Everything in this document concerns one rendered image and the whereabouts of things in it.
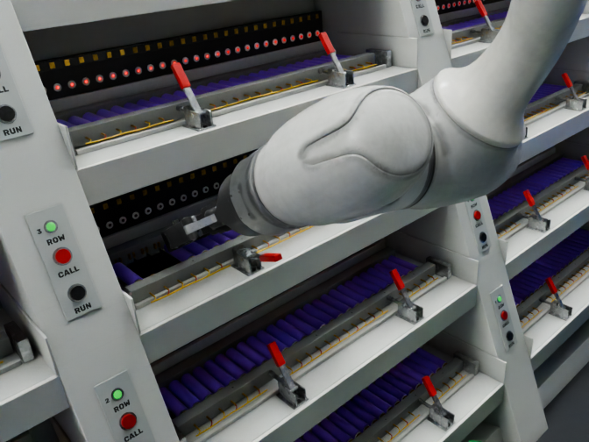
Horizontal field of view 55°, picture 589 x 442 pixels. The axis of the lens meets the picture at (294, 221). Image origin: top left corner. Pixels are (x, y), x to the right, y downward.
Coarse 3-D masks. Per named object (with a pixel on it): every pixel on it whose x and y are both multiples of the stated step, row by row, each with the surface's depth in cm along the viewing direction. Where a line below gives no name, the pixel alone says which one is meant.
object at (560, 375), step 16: (576, 336) 136; (560, 352) 132; (576, 352) 131; (544, 368) 127; (560, 368) 126; (576, 368) 130; (544, 384) 122; (560, 384) 126; (544, 400) 122; (480, 432) 112; (496, 432) 111
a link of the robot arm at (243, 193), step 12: (252, 156) 55; (240, 168) 56; (252, 168) 54; (240, 180) 56; (252, 180) 53; (240, 192) 55; (252, 192) 54; (240, 204) 57; (252, 204) 54; (240, 216) 57; (252, 216) 56; (264, 216) 54; (252, 228) 58; (264, 228) 57; (276, 228) 56; (288, 228) 55
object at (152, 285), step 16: (240, 240) 81; (256, 240) 82; (208, 256) 77; (224, 256) 79; (160, 272) 74; (176, 272) 74; (192, 272) 76; (128, 288) 71; (144, 288) 72; (160, 288) 73
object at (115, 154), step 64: (64, 64) 78; (128, 64) 84; (192, 64) 91; (256, 64) 98; (320, 64) 95; (384, 64) 100; (64, 128) 61; (128, 128) 74; (192, 128) 74; (256, 128) 78; (128, 192) 68
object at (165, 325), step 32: (160, 224) 86; (352, 224) 88; (384, 224) 92; (288, 256) 80; (320, 256) 84; (192, 288) 75; (224, 288) 74; (256, 288) 77; (288, 288) 81; (160, 320) 69; (192, 320) 71; (224, 320) 75; (160, 352) 69
